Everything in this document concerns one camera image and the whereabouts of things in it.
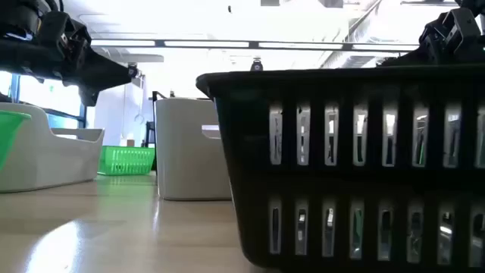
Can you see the grey plastic basket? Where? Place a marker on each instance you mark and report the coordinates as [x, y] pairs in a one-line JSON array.
[[182, 151], [45, 163]]

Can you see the long linear ceiling light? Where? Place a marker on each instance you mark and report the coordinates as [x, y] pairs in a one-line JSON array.
[[254, 44]]

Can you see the large window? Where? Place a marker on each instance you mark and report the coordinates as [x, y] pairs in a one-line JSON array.
[[49, 95]]

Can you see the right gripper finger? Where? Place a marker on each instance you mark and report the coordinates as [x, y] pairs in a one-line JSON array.
[[413, 60]]

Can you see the black computer monitor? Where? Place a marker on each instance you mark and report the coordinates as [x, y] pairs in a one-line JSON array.
[[150, 132]]

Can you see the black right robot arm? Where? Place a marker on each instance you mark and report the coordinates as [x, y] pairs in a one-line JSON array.
[[471, 4]]

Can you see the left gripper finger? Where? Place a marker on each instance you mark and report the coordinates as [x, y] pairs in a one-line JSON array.
[[102, 72], [89, 95]]

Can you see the black perforated plastic basket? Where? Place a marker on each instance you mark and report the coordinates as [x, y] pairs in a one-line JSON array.
[[250, 132]]

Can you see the green slotted plastic basket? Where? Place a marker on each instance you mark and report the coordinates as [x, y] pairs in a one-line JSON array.
[[125, 161], [7, 132]]

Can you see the round black ceiling fixture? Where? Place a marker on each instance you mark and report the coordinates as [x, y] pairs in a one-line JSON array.
[[133, 71], [256, 66]]

